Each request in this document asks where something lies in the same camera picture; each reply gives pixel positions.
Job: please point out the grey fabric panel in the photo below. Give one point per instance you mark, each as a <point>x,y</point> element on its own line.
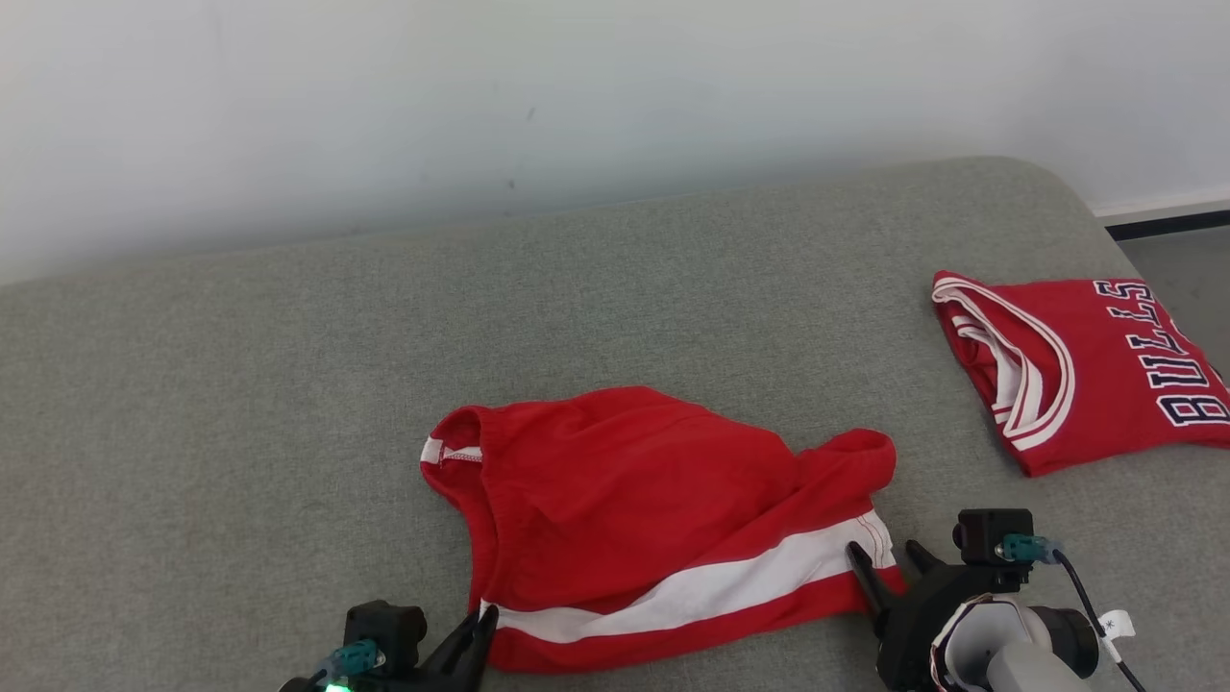
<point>288,384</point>

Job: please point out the red garment with white stripe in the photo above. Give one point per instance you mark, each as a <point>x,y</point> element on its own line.
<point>625,500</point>

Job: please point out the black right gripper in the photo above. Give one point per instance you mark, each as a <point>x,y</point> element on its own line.
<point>908,634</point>

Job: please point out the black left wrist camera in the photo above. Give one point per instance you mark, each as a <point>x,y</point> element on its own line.
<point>384,630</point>

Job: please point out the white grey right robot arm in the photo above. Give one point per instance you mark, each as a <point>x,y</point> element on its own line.
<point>1019,644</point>

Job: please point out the black baseboard strip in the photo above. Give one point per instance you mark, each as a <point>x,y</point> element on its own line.
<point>1168,226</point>

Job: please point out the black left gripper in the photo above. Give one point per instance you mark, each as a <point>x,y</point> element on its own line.
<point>423,684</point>

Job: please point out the red Bulls jersey white trim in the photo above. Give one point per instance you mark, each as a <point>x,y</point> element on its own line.
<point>1105,384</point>

